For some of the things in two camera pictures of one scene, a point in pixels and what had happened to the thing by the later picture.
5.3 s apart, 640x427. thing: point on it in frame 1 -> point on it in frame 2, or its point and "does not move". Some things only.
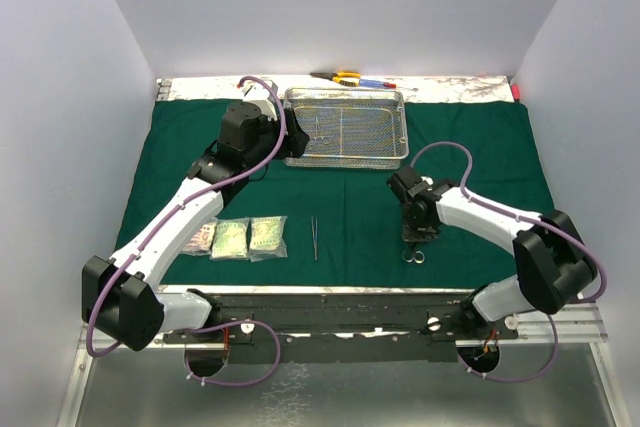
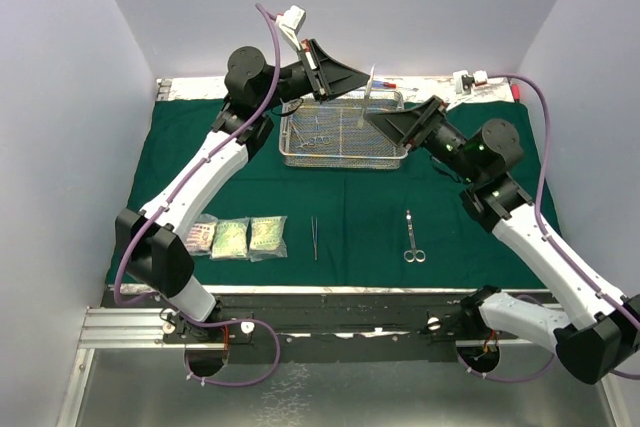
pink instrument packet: (201, 242) does not move
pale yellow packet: (267, 238) does not move
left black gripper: (295, 139) -> (330, 78)
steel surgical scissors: (412, 255) does not move
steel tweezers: (315, 237) does not move
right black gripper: (411, 235) -> (413, 126)
